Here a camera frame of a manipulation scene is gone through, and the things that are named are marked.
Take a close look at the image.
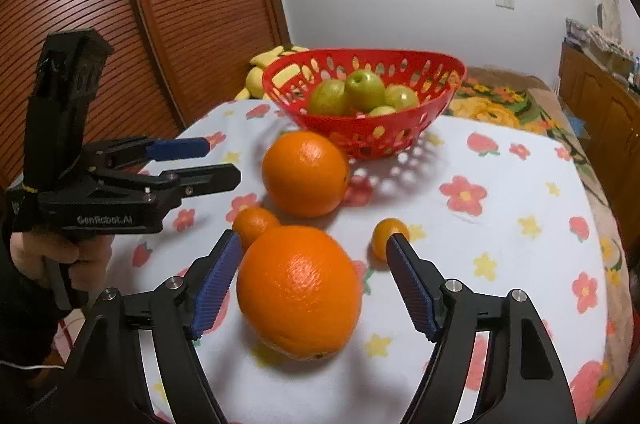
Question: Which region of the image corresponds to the yellow plush toy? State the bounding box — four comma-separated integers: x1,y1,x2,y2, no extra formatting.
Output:
235,45,311,100

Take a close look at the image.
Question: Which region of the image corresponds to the white floral tablecloth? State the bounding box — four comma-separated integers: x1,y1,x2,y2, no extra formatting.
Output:
10,98,621,424

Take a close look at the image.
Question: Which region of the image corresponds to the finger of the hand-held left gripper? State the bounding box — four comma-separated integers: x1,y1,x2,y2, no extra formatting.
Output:
90,163,242,209
82,136,211,169

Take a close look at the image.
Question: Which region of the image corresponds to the large orange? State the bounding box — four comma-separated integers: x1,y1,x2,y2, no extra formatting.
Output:
236,225,363,361
262,131,350,219

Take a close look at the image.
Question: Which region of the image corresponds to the yellow-green pear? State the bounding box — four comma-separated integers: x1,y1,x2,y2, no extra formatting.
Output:
307,80,348,117

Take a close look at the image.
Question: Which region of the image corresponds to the small tangerine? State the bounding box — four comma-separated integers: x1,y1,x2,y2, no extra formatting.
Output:
371,218,411,261
232,206,282,249

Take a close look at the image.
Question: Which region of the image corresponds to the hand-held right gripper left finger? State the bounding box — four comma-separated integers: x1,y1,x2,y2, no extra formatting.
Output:
45,229,244,424

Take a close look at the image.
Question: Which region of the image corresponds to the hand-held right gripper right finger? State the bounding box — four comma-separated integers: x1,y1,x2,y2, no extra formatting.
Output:
386,233,578,424

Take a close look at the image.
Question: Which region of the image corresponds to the white cable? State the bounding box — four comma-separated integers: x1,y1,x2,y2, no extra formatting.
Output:
0,360,66,373

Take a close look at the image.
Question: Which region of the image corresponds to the brown louvered wardrobe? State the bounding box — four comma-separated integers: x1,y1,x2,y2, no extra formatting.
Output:
0,0,292,192

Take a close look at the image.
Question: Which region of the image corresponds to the person's left hand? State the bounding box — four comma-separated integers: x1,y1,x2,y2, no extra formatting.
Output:
10,230,114,302

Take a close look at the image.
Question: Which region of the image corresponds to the red plastic basket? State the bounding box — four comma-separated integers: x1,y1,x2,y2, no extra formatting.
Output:
261,48,467,161

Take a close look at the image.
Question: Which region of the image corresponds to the pile of folded cloths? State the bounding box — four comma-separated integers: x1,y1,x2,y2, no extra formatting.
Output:
565,18,637,75

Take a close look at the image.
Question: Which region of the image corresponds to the low wooden cabinet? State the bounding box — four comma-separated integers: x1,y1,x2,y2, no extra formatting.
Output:
557,41,640,187

